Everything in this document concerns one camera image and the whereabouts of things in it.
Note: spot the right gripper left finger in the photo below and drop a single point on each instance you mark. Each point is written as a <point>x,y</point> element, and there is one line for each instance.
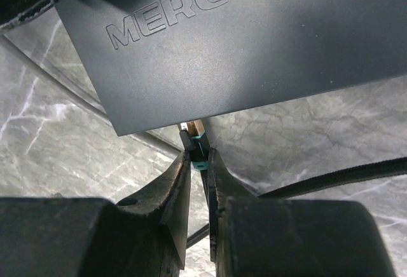
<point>144,234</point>

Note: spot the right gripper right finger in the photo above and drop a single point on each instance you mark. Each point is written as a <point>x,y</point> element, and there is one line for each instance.
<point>251,236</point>

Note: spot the black network switch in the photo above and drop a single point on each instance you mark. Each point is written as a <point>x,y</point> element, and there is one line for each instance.
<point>155,63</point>

